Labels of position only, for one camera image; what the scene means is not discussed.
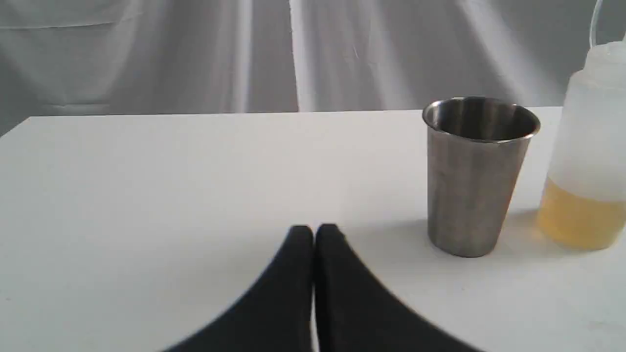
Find stainless steel cup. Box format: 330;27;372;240
422;96;541;258

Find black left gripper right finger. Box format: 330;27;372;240
315;223;474;352

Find translucent squeeze bottle amber liquid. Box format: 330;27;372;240
537;0;626;250

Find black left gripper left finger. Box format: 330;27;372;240
169;225;314;352

